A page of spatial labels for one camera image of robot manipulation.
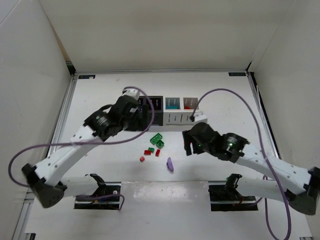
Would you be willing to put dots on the blue label right corner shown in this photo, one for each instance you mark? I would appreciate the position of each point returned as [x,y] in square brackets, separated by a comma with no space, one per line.
[237,74]

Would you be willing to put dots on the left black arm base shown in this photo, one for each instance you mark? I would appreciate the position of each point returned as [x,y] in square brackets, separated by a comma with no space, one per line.
[106,197]

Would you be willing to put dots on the large green lego brick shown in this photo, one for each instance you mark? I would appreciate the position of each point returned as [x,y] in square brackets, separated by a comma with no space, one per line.
[155,138]

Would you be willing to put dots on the square green lego brick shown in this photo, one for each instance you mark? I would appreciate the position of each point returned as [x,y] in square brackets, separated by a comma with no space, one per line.
[160,144]

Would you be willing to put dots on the white double bin container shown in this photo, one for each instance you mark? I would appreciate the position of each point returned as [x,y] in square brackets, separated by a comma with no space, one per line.
[181,116]

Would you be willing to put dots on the small red lego brick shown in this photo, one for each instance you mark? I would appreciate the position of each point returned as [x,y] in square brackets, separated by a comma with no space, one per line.
[157,152]

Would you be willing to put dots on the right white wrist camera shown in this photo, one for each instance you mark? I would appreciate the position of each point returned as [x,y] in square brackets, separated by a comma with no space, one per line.
[198,117]

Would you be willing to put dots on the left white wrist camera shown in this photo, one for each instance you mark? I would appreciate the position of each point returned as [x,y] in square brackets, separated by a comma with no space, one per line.
[131,92]

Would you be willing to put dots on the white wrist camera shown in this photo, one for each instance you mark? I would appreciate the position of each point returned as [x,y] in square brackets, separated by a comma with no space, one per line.
[131,92]
[198,117]

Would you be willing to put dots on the blue label left corner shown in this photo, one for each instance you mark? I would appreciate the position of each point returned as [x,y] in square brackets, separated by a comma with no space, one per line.
[86,77]

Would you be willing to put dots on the teal lego brick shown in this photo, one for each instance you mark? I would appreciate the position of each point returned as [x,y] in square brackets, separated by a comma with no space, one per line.
[172,107]

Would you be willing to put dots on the red and green lego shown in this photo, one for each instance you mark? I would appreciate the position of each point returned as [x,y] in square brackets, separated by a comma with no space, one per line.
[147,152]

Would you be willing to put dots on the blue label corner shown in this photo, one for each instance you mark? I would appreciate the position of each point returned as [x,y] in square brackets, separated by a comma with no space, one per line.
[86,77]
[237,74]

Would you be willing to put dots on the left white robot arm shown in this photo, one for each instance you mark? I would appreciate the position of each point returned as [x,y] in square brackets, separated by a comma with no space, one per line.
[47,178]

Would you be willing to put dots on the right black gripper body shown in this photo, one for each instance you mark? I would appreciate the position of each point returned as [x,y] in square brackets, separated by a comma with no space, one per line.
[188,141]

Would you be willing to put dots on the purple lego piece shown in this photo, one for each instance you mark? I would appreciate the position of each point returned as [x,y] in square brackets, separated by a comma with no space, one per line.
[169,165]

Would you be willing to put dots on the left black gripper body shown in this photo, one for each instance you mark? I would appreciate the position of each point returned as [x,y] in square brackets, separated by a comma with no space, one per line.
[141,117]

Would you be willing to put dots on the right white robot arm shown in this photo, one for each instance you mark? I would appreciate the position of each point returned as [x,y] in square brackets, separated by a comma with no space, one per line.
[299,187]

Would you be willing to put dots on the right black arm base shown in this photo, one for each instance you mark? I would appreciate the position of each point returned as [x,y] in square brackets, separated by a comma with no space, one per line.
[223,201]

